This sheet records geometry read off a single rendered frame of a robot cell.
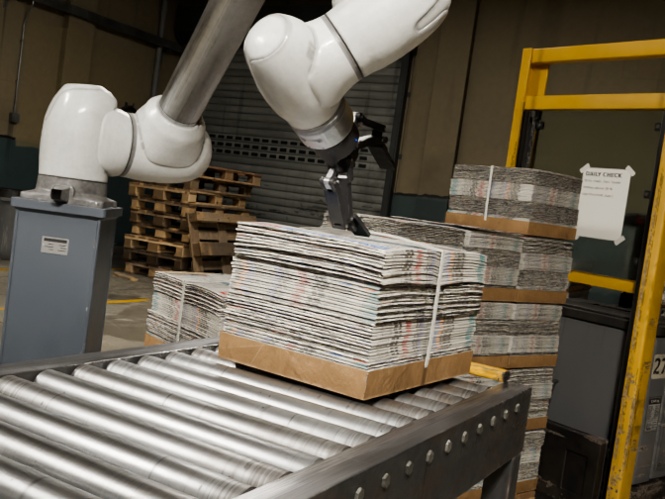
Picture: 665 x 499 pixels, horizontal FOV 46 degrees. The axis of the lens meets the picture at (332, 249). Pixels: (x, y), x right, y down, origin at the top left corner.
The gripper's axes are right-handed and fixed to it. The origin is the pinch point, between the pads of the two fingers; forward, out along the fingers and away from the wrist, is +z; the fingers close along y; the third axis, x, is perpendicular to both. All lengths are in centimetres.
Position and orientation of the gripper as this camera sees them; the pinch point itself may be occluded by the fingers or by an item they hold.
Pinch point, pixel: (373, 197)
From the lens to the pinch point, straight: 135.2
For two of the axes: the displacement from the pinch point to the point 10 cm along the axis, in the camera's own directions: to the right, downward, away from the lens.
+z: 3.8, 4.6, 8.0
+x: 8.6, 1.5, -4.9
